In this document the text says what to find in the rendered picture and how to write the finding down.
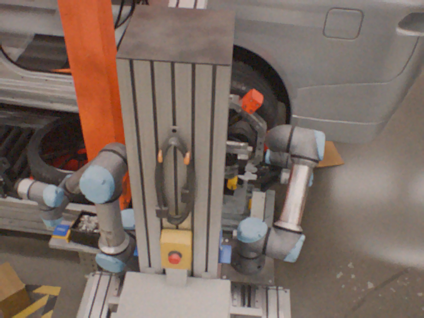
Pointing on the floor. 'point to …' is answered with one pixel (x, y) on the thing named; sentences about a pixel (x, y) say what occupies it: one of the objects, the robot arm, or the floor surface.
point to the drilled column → (89, 264)
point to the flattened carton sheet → (330, 156)
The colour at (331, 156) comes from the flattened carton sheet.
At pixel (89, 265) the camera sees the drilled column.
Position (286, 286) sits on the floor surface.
